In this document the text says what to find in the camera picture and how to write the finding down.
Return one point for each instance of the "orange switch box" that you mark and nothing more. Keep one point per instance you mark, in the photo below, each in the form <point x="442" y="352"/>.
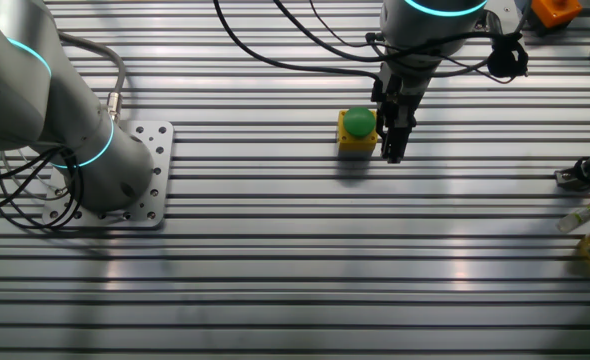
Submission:
<point x="555" y="11"/>

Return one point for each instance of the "metal pole foot bracket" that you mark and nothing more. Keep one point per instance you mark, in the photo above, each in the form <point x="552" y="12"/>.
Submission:
<point x="571" y="179"/>

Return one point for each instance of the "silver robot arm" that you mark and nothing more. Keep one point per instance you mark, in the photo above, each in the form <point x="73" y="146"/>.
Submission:
<point x="25" y="100"/>

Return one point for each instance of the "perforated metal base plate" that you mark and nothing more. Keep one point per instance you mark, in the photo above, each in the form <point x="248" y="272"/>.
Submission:
<point x="157" y="165"/>

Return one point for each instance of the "small tube orange cap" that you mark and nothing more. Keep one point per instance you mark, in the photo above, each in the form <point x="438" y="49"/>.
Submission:
<point x="582" y="215"/>

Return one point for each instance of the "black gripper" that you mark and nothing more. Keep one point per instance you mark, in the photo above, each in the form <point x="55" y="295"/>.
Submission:
<point x="397" y="95"/>

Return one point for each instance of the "yellow box green push button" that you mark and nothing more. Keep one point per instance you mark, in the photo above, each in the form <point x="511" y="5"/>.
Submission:
<point x="357" y="122"/>

